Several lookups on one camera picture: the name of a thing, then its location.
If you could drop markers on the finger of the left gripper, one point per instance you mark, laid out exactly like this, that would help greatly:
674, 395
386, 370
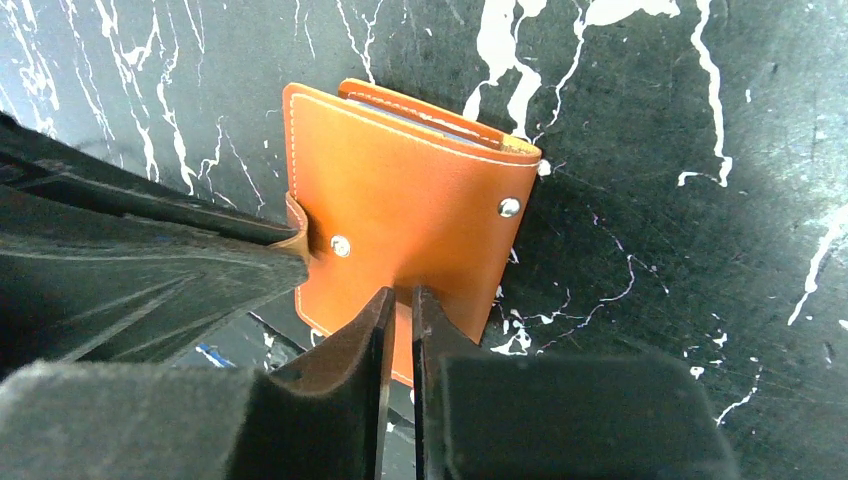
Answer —
99, 264

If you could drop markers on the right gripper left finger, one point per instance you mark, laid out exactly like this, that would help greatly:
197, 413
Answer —
321, 416

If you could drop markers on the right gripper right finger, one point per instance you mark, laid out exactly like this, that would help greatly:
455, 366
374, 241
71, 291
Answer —
489, 416

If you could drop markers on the brown leather card holder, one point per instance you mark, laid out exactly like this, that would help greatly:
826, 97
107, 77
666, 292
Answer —
396, 192

